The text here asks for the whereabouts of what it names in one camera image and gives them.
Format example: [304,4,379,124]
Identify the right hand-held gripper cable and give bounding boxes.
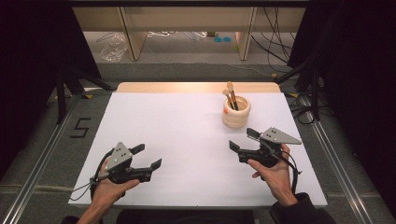
[260,139,303,195]

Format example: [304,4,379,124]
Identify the white floor cable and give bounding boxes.
[146,31,176,39]

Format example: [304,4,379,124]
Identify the black metal stand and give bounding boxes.
[274,62,321,122]
[55,64,115,125]

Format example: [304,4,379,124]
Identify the black floor cables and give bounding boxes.
[289,92,335,125]

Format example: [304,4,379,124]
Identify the person's left hand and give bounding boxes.
[90,158,140,214]

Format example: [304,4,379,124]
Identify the left hand-held gripper cable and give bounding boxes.
[68,148,115,202]

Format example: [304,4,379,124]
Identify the person's right hand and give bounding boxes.
[247,143,299,207]

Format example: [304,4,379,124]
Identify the aluminium floor rail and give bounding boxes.
[306,119,375,224]
[1,92,82,224]

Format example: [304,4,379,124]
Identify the orange-handled makeup brush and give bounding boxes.
[221,89,234,110]

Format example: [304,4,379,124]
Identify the hanging black cables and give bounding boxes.
[250,7,297,74]

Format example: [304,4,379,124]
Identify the white board mat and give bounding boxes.
[67,91,329,209]

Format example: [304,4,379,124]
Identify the cream ribbed brush holder cup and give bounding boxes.
[221,95,252,129]

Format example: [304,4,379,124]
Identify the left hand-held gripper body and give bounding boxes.
[92,141,153,185]

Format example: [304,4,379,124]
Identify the thin black-handled makeup brush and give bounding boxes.
[226,80,240,111]

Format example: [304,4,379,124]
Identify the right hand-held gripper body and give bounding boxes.
[237,126,303,168]

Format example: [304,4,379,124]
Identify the clear plastic bag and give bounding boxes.
[100,33,129,63]

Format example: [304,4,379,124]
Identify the dark curtain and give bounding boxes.
[0,0,102,178]
[288,0,396,216]

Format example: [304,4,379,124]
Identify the wooden table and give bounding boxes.
[116,81,282,93]

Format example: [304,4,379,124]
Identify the hand-held gripper cable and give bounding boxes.
[260,139,303,195]
[68,148,115,202]

